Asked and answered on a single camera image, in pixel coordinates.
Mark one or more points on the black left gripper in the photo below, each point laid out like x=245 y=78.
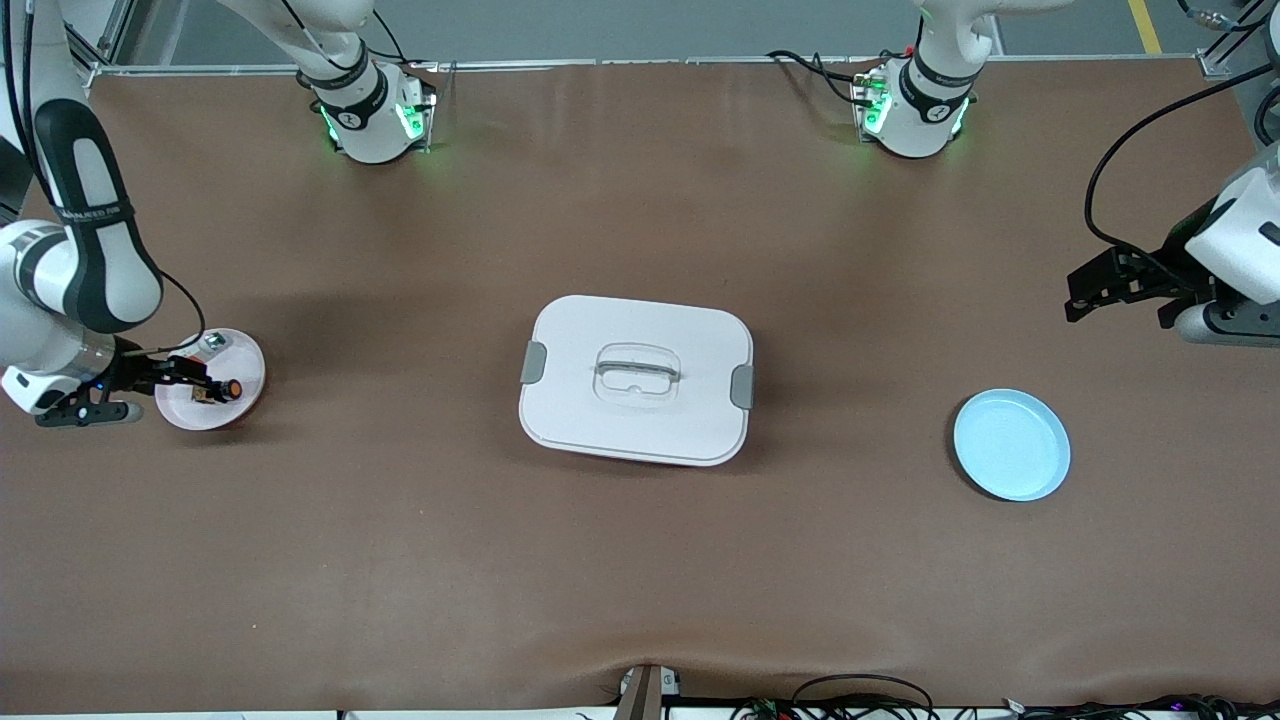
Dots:
x=1166 y=277

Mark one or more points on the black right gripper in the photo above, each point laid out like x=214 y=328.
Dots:
x=138 y=374

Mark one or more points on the orange push-button switch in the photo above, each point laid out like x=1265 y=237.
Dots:
x=230 y=388

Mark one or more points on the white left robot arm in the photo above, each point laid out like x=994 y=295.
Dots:
x=915 y=115

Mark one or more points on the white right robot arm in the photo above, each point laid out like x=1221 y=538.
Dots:
x=90 y=250

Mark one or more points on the white lidded storage box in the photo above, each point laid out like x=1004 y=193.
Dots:
x=635 y=420

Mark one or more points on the white round plate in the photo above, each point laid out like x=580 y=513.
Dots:
x=225 y=415

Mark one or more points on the light blue round plate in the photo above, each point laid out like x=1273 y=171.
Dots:
x=1010 y=445

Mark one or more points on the brown table cover mat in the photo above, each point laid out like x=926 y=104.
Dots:
x=640 y=570

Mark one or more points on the small silver red switch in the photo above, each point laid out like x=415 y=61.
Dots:
x=213 y=342

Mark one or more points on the aluminium frame post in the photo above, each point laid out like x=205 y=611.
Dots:
x=100 y=40

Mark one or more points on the aluminium table edge rail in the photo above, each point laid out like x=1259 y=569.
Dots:
x=600 y=64

